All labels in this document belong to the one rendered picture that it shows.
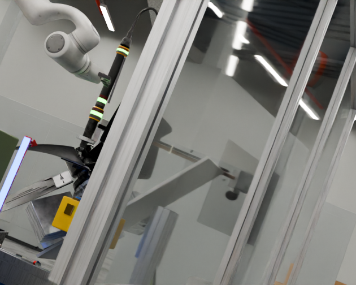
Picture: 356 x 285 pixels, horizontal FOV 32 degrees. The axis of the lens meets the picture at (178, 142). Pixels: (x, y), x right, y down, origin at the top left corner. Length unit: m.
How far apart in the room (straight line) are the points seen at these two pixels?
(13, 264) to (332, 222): 6.27
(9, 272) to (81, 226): 1.12
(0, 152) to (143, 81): 0.91
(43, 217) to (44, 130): 7.47
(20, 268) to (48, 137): 7.74
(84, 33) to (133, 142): 1.20
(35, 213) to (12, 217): 7.44
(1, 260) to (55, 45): 0.64
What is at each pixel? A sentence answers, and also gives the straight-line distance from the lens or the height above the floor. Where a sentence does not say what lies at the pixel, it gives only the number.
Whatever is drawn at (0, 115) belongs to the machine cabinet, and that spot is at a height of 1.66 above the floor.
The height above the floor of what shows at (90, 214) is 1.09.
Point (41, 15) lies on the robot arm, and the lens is 1.96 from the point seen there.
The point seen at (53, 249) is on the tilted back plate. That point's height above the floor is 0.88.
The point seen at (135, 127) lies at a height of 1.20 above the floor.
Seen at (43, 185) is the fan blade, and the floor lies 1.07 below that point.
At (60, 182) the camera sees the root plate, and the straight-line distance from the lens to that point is 2.28.
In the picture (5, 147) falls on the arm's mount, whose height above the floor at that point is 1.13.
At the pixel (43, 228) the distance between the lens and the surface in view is 2.08.
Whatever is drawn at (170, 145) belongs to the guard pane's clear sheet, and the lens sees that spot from 0.87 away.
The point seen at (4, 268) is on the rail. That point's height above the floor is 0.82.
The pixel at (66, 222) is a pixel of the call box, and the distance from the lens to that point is 1.73.
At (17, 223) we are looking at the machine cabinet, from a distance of 9.52.
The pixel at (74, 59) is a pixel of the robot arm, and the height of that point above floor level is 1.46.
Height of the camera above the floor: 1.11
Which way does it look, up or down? 7 degrees up
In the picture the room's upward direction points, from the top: 22 degrees clockwise
